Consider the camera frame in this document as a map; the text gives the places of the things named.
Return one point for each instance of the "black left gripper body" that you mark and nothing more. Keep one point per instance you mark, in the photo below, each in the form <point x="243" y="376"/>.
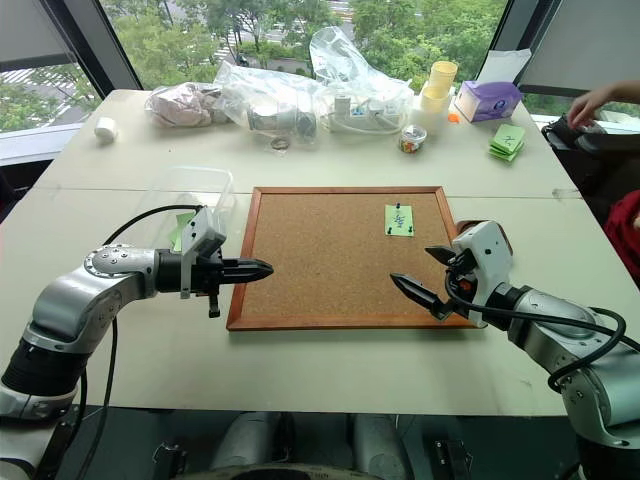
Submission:
<point x="205" y="277"/>

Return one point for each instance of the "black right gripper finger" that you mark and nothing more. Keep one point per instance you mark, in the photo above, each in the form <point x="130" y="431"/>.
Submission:
<point x="422" y="296"/>
<point x="442" y="255"/>

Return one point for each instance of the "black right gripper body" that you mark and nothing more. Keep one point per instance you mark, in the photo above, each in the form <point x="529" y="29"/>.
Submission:
<point x="459" y="277"/>

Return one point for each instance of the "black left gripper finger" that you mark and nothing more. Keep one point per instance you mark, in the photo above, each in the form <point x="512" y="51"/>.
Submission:
<point x="247" y="266"/>
<point x="245" y="278"/>

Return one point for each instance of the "bystander bare forearm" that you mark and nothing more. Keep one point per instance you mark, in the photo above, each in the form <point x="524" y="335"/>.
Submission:
<point x="625" y="91"/>

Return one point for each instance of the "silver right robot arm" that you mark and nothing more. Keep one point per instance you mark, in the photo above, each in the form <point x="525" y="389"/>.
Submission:
<point x="560" y="330"/>

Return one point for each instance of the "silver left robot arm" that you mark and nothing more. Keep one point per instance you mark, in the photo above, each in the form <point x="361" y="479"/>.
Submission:
<point x="75" y="295"/>

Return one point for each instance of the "green pinned paper note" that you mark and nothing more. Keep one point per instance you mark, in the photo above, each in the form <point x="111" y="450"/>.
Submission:
<point x="400" y="220"/>

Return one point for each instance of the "wood-framed cork board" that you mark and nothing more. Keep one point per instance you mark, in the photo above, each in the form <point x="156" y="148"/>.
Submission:
<point x="325" y="260"/>

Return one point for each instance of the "green sticky note stack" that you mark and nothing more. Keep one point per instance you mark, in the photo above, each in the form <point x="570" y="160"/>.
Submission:
<point x="507" y="142"/>

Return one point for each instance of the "bystander bare hand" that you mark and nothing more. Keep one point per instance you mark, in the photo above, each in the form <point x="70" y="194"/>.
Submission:
<point x="587" y="105"/>

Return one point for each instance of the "clear plastic container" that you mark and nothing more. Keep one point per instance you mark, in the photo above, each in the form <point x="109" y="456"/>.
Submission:
<point x="195" y="187"/>

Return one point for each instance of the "small colourful printed can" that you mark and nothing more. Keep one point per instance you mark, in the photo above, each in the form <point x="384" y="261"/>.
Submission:
<point x="412" y="140"/>

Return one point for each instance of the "small orange object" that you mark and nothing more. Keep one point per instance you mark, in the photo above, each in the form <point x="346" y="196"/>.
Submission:
<point x="453" y="118"/>

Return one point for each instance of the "grey rounded robot leg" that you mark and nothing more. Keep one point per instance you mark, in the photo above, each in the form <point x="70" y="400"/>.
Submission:
<point x="377" y="445"/>
<point x="245" y="440"/>

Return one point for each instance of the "plastic bag with grey cylinder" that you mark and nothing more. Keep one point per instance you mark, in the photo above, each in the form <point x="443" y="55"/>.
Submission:
<point x="275" y="110"/>

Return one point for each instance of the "purple tissue box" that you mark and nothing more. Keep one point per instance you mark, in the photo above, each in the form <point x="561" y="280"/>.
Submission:
<point x="487" y="102"/>

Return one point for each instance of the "white power strip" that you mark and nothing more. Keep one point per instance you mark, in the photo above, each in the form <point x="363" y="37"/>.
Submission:
<point x="362" y="116"/>

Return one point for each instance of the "stacked pale yellow cups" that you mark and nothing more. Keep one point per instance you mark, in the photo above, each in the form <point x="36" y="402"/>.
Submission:
<point x="439" y="87"/>

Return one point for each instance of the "red garment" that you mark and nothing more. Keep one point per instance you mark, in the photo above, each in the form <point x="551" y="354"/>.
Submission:
<point x="625" y="235"/>

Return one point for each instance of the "black bag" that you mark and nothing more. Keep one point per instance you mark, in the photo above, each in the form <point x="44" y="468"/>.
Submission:
<point x="570" y="137"/>

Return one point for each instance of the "bag with beige items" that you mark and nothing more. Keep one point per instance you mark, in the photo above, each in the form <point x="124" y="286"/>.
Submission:
<point x="180" y="105"/>

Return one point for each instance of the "small white roll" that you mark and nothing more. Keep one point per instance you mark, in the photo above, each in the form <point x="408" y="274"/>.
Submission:
<point x="106" y="131"/>

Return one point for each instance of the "large clear plastic bag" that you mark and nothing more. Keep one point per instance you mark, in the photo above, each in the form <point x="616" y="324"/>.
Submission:
<point x="345" y="65"/>

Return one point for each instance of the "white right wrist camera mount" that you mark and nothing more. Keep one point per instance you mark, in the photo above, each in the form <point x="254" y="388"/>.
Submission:
<point x="487" y="255"/>

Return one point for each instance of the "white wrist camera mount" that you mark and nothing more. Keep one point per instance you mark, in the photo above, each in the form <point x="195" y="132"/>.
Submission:
<point x="487" y="255"/>
<point x="202" y="227"/>

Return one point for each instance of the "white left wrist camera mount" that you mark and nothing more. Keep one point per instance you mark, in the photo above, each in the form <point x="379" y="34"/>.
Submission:
<point x="202" y="227"/>

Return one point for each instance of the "black metal bracket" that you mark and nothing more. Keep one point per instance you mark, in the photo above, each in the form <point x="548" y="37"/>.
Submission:
<point x="452" y="459"/>
<point x="170" y="456"/>

